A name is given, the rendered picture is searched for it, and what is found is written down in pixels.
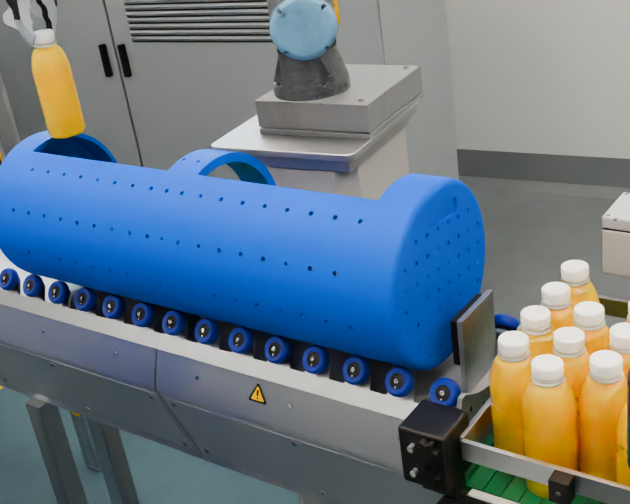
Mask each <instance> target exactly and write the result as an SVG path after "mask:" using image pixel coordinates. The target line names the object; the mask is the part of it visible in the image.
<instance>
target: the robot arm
mask: <svg viewBox="0 0 630 504"><path fill-rule="evenodd" d="M6 2H7V4H8V5H9V9H8V10H7V11H6V12H5V13H4V14H3V20H4V23H5V24H6V25H7V26H10V27H12V28H14V29H17V30H19V32H20V34H21V36H22V38H23V39H24V40H25V42H26V43H27V44H28V45H29V46H30V47H33V46H34V42H35V37H36V35H35V33H34V31H33V22H32V20H31V18H30V10H31V12H32V13H33V15H35V16H36V17H39V18H41V19H43V20H45V22H46V29H53V31H54V35H55V31H56V22H57V0H33V2H32V3H31V4H30V0H6ZM267 4H268V12H269V19H270V22H269V33H270V37H271V39H272V41H273V43H274V44H275V46H276V47H277V54H278V57H277V64H276V70H275V76H274V82H273V87H274V93H275V96H276V97H277V98H279V99H281V100H286V101H310V100H318V99H323V98H327V97H331V96H334V95H337V94H339V93H342V92H344V91H345V90H347V89H348V88H349V87H350V85H351V84H350V76H349V72H348V70H347V68H346V65H345V63H344V61H343V59H342V57H341V55H340V53H339V50H338V48H337V43H336V35H337V32H338V20H337V17H336V14H335V8H334V0H267Z"/></svg>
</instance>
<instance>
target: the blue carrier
mask: <svg viewBox="0 0 630 504"><path fill-rule="evenodd" d="M223 164H227V165H228V166H229V167H231V168H232V169H233V170H234V172H235V173H236V174H237V176H238V177H239V179H240V180H241V181H238V180H231V179H224V178H217V177H210V176H207V175H208V174H209V173H210V172H212V171H213V170H214V169H216V168H217V167H219V166H221V165H223ZM0 249H1V251H2V252H3V254H4V255H5V256H6V257H7V258H8V260H9V261H11V262H12V263H13V264H14V265H15V266H17V267H18V268H20V269H22V270H24V271H26V272H29V273H32V274H36V275H40V276H44V277H48V278H52V279H56V280H60V281H64V282H68V283H72V284H76V285H80V286H84V287H88V288H91V289H95V290H99V291H103V292H107V293H111V294H116V295H119V296H123V297H127V298H131V299H135V300H139V301H143V302H147V303H151V304H155V305H159V306H163V307H167V308H171V309H175V310H179V311H183V312H187V313H191V314H195V315H199V316H203V317H207V318H211V319H215V320H219V321H223V322H227V323H231V324H235V325H239V326H243V327H247V328H251V329H255V330H259V331H263V332H267V333H271V334H274V335H279V336H282V337H287V338H290V339H294V340H298V341H302V342H306V343H310V344H314V345H318V346H322V347H326V348H330V349H334V350H338V351H342V352H346V353H350V354H354V355H358V356H362V357H366V358H370V359H374V360H378V361H382V362H386V363H390V364H394V365H398V366H402V367H406V368H410V369H414V370H420V371H425V370H429V369H432V368H435V367H437V366H438V365H440V364H441V363H443V362H444V361H445V360H446V359H447V358H448V357H449V356H450V355H451V354H452V353H453V347H452V336H451V324H450V322H451V320H452V319H453V318H454V317H455V316H456V315H457V314H458V313H459V312H460V311H461V310H462V309H463V308H464V306H465V305H466V304H467V303H468V302H469V301H470V300H471V299H472V298H473V297H474V296H475V295H476V294H480V290H481V285H482V279H483V273H484V264H485V232H484V224H483V218H482V214H481V210H480V207H479V204H478V202H477V200H476V198H475V196H474V194H473V192H472V191H471V190H470V188H469V187H468V186H467V185H466V184H464V183H463V182H462V181H460V180H458V179H454V178H449V177H441V176H432V175H424V174H408V175H405V176H403V177H401V178H399V179H398V180H396V181H395V182H394V183H393V184H391V185H390V186H389V187H388V189H387V190H386V191H385V192H384V193H383V195H382V196H381V197H380V199H379V200H372V199H365V198H358V197H351V196H344V195H337V194H330V193H323V192H316V191H309V190H302V189H295V188H287V187H280V186H276V184H275V181H274V179H273V177H272V175H271V174H270V172H269V171H268V169H267V168H266V167H265V166H264V165H263V164H262V163H261V162H260V161H259V160H258V159H256V158H255V157H253V156H251V155H249V154H246V153H241V152H232V151H224V150H216V149H201V150H197V151H194V152H191V153H189V154H187V155H185V156H184V157H182V158H181V159H179V160H178V161H177V162H176V163H175V164H174V165H173V166H172V167H171V168H170V169H169V170H168V171H167V170H160V169H153V168H146V167H139V166H132V165H125V164H118V163H117V161H116V159H115V158H114V156H113V155H112V153H111V152H110V151H109V150H108V149H107V147H106V146H104V145H103V144H102V143H101V142H100V141H98V140H97V139H95V138H93V137H91V136H88V135H85V134H79V135H77V136H74V137H70V138H65V139H55V138H52V137H50V136H49V134H48V131H43V132H39V133H36V134H33V135H31V136H29V137H27V138H26V139H24V140H23V141H21V142H20V143H19V144H17V145H16V146H15V147H14V148H13V149H12V150H11V151H10V152H9V153H8V155H7V156H6V157H5V159H4V160H3V162H2V163H1V165H0ZM242 254H243V256H242ZM264 258H265V260H264ZM287 262H288V265H287ZM311 267H312V270H311ZM336 272H337V275H336Z"/></svg>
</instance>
